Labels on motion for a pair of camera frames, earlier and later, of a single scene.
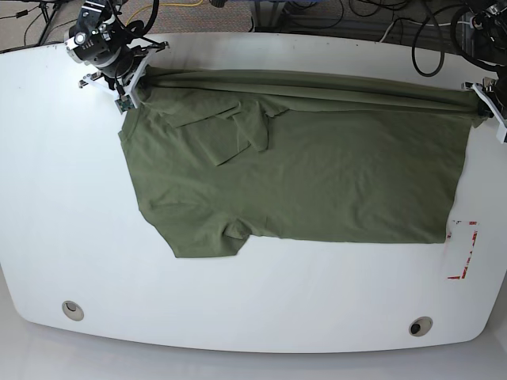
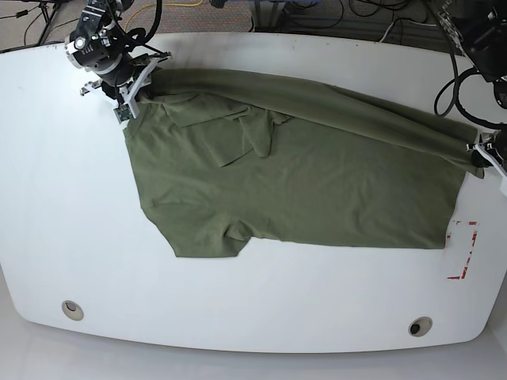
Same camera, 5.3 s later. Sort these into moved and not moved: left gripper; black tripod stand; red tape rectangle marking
Moved: left gripper
Not moved: red tape rectangle marking; black tripod stand
